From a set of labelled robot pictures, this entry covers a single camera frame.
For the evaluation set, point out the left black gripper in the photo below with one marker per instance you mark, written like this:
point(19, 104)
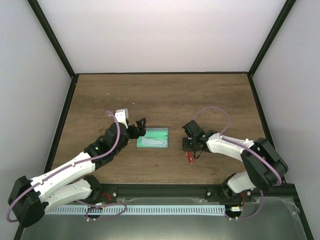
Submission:
point(142, 129)

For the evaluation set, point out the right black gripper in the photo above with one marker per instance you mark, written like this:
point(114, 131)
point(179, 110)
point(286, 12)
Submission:
point(186, 147)

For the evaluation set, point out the red transparent sunglasses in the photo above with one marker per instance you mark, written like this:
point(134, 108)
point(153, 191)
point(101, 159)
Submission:
point(190, 157)

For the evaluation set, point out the teal glasses case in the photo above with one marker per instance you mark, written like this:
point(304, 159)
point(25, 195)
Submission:
point(155, 138)

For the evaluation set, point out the light blue cleaning cloth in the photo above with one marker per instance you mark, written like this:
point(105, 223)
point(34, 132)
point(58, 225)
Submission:
point(154, 143)

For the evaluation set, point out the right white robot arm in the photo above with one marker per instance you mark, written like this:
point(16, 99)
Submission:
point(264, 167)

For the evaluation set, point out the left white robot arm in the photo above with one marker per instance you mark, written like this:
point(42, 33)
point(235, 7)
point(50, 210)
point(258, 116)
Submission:
point(30, 199)

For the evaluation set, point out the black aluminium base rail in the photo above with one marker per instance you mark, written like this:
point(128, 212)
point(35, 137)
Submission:
point(213, 192)

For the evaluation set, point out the black enclosure frame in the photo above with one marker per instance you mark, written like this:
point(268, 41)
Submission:
point(280, 20)

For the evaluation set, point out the light blue slotted cable duct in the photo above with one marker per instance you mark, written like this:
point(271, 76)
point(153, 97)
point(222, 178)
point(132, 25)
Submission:
point(139, 210)

